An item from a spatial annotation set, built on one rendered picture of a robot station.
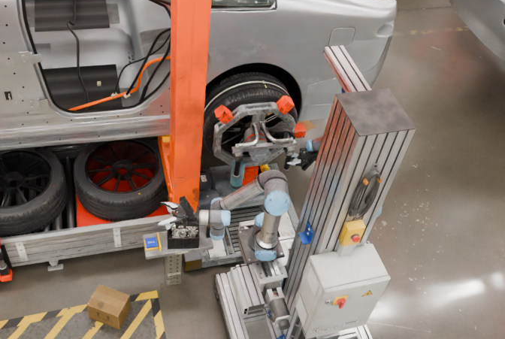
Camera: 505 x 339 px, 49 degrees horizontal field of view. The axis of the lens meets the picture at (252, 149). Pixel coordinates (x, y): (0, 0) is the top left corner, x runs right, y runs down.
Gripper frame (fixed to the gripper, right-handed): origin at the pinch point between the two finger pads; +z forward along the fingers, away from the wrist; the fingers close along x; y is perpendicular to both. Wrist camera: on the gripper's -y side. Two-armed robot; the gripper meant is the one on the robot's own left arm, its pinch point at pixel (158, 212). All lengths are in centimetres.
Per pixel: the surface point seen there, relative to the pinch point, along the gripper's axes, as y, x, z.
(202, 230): 72, 57, -24
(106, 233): 82, 61, 39
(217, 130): 15, 90, -30
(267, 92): -7, 104, -60
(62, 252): 96, 56, 68
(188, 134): -10, 51, -12
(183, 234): 61, 43, -12
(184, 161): 12, 54, -10
